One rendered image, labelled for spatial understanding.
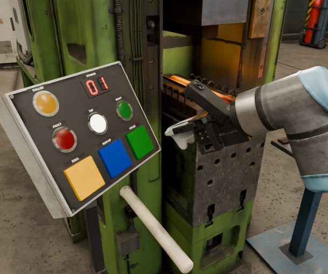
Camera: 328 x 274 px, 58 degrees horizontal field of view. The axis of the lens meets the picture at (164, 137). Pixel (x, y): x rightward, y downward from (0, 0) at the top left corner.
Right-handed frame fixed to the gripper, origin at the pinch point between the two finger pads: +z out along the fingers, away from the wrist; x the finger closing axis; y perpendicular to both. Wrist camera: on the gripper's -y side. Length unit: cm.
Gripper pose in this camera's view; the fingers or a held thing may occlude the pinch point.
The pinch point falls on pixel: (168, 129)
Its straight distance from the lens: 73.3
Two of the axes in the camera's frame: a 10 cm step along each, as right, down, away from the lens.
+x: 5.5, -3.8, 7.5
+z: -7.2, 2.3, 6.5
